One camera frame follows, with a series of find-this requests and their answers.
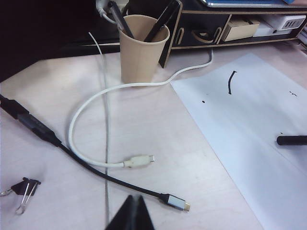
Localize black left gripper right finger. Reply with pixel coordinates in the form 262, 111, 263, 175
134, 195, 155, 230

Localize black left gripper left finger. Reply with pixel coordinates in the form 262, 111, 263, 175
105, 194, 136, 230

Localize black marker pen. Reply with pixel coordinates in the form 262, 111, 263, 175
276, 135, 307, 146

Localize beige paper cup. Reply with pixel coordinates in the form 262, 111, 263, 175
119, 14, 170, 83

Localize black binder clip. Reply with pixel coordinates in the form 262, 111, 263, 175
0, 176, 41, 215

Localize white paper sheet ink marks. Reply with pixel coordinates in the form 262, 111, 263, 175
170, 52, 307, 230

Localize transparent gel pen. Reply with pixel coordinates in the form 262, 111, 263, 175
107, 0, 135, 39

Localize wooden desk organizer shelf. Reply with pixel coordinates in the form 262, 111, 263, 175
158, 0, 307, 69

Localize black organizer drawer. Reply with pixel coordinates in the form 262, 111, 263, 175
178, 9, 232, 46

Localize beige cardboard box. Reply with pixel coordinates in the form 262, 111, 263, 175
220, 19, 261, 43

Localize flat white box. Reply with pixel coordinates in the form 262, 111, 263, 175
251, 20, 280, 38

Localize grey flat tablet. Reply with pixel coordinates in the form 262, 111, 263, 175
200, 0, 307, 8

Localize folded printed papers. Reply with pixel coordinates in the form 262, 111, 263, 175
296, 23, 307, 46

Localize white multiport charger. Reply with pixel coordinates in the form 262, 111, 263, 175
263, 14, 306, 31

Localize thin grey-white cable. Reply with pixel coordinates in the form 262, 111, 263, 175
88, 32, 111, 223

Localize white USB-C cable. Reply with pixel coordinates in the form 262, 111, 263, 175
69, 47, 213, 168

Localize black cable grey plug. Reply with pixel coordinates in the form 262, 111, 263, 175
0, 94, 192, 213

